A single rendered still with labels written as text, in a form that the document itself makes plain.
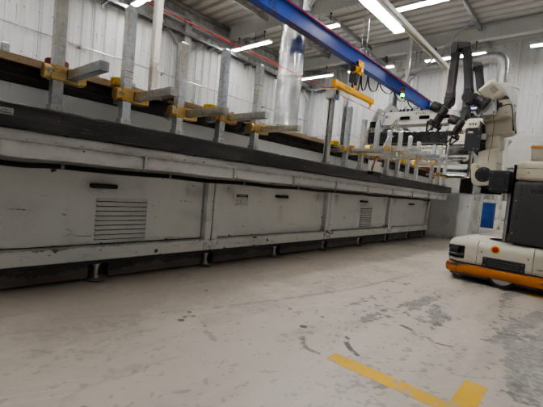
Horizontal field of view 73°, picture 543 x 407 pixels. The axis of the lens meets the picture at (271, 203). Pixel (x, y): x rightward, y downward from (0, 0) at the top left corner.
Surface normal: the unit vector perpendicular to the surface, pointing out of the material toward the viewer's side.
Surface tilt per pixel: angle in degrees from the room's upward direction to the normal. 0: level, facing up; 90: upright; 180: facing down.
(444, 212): 90
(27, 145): 90
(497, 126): 90
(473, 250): 90
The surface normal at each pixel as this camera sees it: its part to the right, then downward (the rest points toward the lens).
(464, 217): -0.65, -0.02
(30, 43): 0.75, 0.11
